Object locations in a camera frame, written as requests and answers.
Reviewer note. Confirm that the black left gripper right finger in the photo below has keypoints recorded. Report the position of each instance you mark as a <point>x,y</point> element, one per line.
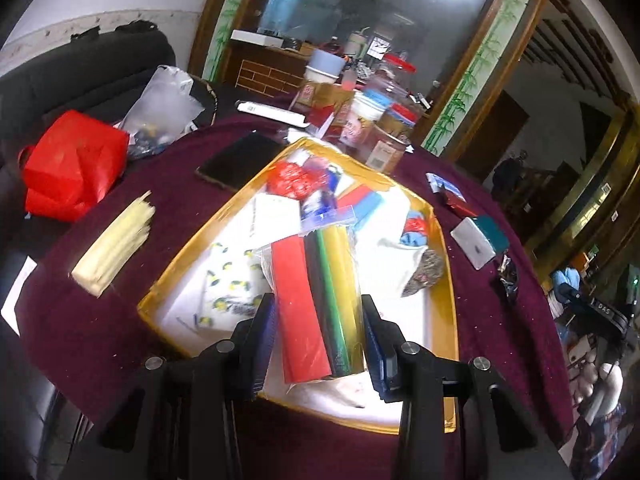
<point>456,416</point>

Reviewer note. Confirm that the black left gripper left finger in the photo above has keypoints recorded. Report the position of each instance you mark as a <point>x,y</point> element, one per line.
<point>181,419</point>

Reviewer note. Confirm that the blue red sock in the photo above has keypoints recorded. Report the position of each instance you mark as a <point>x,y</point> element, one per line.
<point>414,232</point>

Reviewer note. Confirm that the white sock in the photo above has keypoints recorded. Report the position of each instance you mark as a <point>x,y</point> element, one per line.
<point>384,268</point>

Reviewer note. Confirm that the plaid sleeve right forearm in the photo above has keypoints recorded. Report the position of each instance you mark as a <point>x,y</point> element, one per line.
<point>596,445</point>

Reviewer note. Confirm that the white gloved right hand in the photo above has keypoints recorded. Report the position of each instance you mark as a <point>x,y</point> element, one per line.
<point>595,385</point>

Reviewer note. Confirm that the black snack pouch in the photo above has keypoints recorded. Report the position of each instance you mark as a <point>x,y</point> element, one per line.
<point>505,282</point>

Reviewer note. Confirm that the teal tissue pack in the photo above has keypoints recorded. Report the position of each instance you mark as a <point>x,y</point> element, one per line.
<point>480,240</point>

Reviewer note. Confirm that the lemon print tissue pack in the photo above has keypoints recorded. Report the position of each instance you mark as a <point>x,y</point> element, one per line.
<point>234,285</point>

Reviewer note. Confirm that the brown knitted ball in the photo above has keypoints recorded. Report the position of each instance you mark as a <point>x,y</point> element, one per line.
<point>428,272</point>

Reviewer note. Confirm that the red foil sachet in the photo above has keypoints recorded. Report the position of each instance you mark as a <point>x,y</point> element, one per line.
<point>458,206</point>

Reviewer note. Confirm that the blue white sachet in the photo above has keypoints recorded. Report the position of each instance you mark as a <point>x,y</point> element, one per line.
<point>443,188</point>

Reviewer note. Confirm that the white folded towel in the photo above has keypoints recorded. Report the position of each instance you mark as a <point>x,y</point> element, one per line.
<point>388,219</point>

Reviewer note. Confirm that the white foam box yellow tape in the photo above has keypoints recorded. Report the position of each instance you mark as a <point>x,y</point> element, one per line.
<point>428,317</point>

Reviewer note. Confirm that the black phone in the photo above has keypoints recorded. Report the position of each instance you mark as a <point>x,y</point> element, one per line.
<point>240,162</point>

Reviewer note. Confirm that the blue round logo pack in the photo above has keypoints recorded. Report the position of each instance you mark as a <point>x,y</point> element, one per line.
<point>321,198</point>

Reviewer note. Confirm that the red plastic bag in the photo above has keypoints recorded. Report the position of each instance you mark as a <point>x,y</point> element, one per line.
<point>289,180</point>

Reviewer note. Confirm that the glass jar with label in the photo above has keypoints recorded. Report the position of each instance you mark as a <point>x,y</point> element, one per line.
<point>381,151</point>

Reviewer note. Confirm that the red gift bag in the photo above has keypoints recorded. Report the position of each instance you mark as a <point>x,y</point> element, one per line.
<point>72,167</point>

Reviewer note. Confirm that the blue label plastic jar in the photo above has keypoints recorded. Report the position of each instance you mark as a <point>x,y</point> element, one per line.
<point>400,113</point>

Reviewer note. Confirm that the clear plastic bag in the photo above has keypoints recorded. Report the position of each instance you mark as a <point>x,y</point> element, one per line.
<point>163,114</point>

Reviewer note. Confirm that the clear jar red lid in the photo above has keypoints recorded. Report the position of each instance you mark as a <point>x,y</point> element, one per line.
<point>396,69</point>

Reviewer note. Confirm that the white plastic tub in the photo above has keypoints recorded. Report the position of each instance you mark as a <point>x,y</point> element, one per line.
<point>367,108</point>

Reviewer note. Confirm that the white medicine box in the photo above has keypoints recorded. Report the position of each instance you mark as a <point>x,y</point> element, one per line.
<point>276,114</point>

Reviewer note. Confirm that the red gold drink carton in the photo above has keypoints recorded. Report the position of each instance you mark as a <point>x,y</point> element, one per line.
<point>325,107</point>

